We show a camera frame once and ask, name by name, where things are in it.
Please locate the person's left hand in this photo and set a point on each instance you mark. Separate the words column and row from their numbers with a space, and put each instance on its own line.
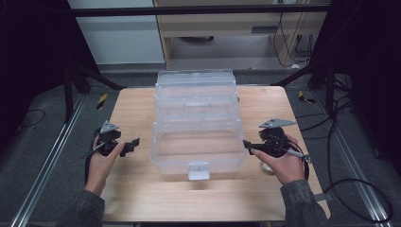
column 99, row 171

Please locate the yellow and black tape strip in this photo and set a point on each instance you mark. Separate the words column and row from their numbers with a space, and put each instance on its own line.
column 101, row 101
column 304, row 97

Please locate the clear plastic storage box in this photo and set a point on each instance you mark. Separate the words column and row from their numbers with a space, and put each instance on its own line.
column 197, row 126

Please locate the person's right hand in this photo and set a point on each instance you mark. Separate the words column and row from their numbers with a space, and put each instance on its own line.
column 288, row 167

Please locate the white cabinet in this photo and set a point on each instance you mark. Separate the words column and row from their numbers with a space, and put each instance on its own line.
column 119, row 41

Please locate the grey table bracket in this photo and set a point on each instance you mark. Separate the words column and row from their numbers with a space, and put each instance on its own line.
column 324, row 197

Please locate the dark curtain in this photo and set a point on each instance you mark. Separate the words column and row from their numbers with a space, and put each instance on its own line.
column 31, row 63
column 372, row 78

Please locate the aluminium floor rail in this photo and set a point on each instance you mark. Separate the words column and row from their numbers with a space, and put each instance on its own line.
column 356, row 170
column 47, row 164

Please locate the black metal stand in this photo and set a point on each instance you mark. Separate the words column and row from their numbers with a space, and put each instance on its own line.
column 68, row 94
column 329, row 91

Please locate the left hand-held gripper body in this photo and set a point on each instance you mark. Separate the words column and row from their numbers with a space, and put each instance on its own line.
column 108, row 142

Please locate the light wooden desk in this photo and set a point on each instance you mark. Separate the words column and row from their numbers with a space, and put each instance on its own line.
column 220, row 26

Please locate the black horizontal frame bar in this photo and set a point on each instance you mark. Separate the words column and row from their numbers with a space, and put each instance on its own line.
column 189, row 10

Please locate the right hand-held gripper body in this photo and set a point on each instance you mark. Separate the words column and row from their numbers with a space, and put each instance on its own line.
column 277, row 138

